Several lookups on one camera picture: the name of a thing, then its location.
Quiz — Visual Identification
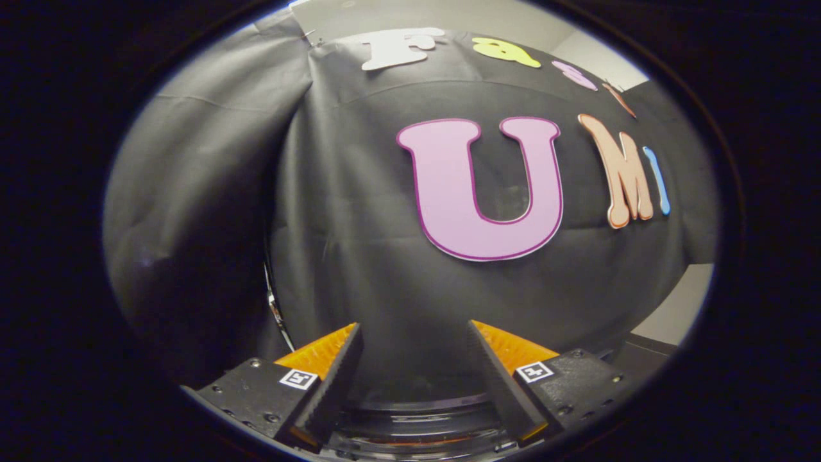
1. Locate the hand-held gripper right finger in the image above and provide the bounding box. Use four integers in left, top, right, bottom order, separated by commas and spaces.
467, 320, 636, 447

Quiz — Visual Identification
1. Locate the black backdrop cloth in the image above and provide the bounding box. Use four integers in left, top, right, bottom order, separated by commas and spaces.
103, 13, 718, 402

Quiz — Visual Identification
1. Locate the grey washing machine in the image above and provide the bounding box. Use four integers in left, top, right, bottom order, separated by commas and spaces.
321, 391, 533, 461

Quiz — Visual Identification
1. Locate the metal backdrop stand pole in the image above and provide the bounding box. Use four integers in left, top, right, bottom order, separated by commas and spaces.
262, 257, 296, 352

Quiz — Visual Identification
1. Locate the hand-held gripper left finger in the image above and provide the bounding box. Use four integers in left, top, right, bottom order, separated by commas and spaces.
183, 322, 365, 454

